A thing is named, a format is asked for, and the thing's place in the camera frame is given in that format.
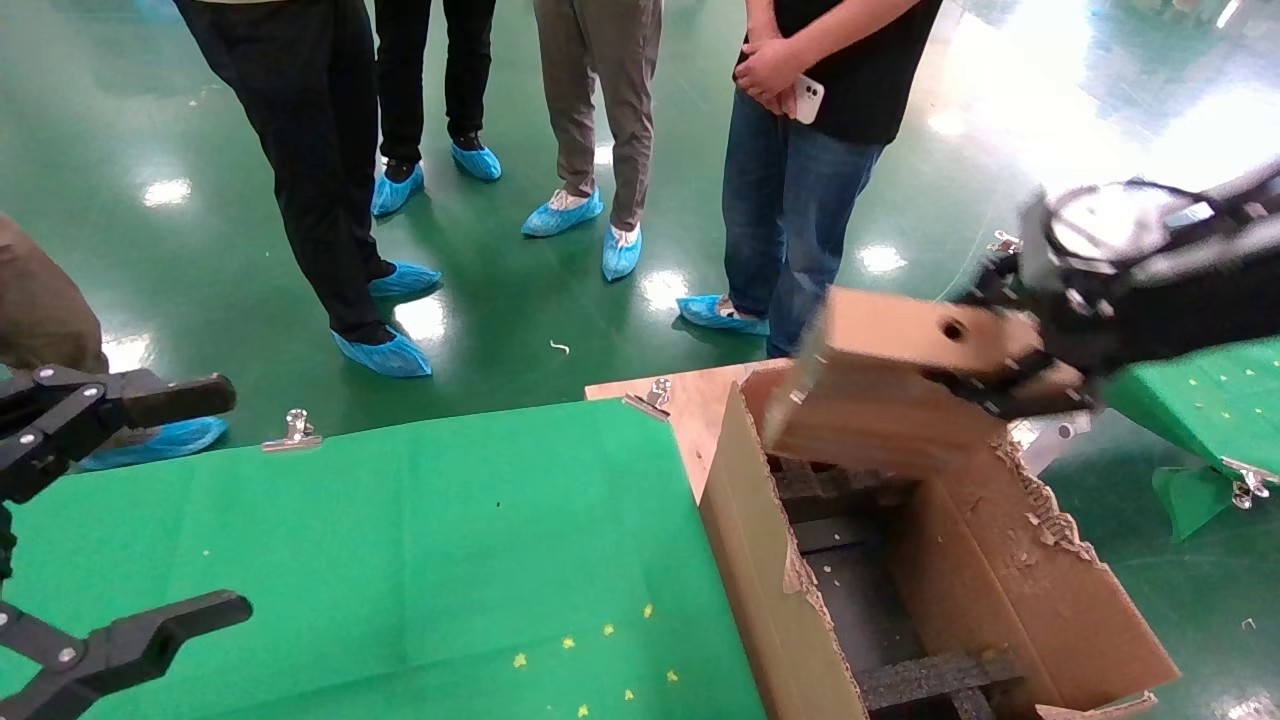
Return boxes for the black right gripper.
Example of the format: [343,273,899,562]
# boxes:
[924,235,1280,421]

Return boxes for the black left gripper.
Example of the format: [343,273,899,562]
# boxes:
[0,365,254,720]

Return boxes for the small brown cardboard box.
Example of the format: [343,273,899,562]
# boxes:
[764,286,1088,477]

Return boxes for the white smartphone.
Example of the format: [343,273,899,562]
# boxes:
[792,74,827,127]

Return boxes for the bystander left forearm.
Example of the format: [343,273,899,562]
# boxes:
[790,0,928,73]

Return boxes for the large open brown carton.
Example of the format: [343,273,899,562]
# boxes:
[699,362,1183,720]

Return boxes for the bystander left hand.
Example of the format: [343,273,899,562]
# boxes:
[735,38,803,103]

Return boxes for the blue shoe cover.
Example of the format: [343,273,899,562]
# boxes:
[676,294,772,337]
[601,224,644,283]
[371,160,427,219]
[367,261,444,300]
[331,327,434,380]
[79,416,230,472]
[451,139,505,184]
[520,187,606,239]

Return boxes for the small green table cloth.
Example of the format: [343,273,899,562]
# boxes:
[1100,335,1280,543]

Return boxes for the large green table cloth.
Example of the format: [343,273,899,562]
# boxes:
[0,398,769,720]

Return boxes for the person in brown trousers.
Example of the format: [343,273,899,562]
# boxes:
[0,214,110,377]

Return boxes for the person black shirt blue jeans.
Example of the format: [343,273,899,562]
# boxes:
[721,0,947,360]

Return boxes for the person tan shirt black trousers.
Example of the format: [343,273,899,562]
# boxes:
[174,0,398,347]

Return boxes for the person in khaki trousers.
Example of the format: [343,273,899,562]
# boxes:
[532,0,665,234]

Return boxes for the person in black trousers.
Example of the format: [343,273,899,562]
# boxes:
[374,0,498,167]

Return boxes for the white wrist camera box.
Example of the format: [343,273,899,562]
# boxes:
[1045,183,1217,264]

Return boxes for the silver camera mounting bracket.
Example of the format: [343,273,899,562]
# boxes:
[1160,160,1280,257]

